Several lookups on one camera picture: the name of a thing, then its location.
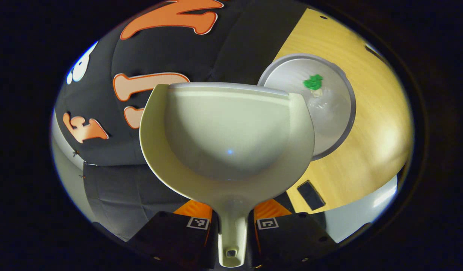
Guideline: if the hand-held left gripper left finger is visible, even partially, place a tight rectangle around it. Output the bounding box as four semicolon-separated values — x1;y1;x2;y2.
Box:
126;199;219;270

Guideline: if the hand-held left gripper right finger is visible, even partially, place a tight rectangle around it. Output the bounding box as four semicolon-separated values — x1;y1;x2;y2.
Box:
248;198;338;269

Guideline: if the grey plastic dustpan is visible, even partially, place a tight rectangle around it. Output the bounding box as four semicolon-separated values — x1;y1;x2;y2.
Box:
139;82;316;268

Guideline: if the white ribbed garbage bin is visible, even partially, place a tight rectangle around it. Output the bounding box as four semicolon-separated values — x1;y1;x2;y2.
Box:
257;53;357;161

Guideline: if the green paper ball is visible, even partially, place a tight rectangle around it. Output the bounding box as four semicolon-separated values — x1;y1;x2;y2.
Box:
303;74;324;91

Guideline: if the wooden desktop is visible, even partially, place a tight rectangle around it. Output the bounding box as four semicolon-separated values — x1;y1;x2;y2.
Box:
271;8;415;215

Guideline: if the black desk cable slot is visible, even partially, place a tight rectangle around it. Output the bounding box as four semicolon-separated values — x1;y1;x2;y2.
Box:
296;180;326;211

